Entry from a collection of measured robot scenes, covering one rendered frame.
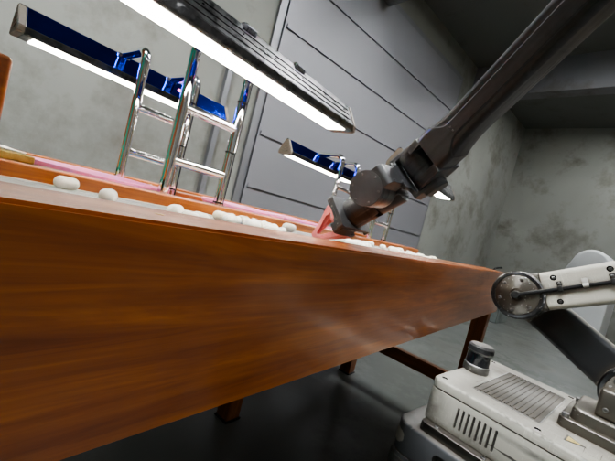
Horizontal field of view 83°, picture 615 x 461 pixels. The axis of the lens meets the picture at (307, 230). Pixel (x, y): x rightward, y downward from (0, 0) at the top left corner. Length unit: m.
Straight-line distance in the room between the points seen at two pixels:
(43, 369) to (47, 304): 0.05
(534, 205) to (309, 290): 7.59
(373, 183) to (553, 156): 7.64
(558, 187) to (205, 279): 7.75
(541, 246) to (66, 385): 7.68
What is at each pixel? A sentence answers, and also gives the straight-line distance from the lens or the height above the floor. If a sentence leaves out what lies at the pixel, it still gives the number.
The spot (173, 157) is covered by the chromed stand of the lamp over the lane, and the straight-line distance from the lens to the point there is 0.83.
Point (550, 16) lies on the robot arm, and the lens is 0.51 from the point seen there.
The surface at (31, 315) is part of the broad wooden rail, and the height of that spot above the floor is 0.69.
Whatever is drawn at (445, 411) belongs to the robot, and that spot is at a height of 0.41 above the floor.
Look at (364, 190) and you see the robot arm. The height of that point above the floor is 0.86.
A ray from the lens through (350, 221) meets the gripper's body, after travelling 0.64.
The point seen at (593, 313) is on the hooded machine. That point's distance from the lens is 6.09.
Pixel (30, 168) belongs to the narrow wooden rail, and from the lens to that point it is 0.69.
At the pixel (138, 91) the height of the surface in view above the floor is 1.00.
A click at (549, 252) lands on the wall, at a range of 7.75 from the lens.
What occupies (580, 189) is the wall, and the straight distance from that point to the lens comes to 7.87.
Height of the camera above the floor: 0.80
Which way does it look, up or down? 3 degrees down
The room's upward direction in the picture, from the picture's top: 15 degrees clockwise
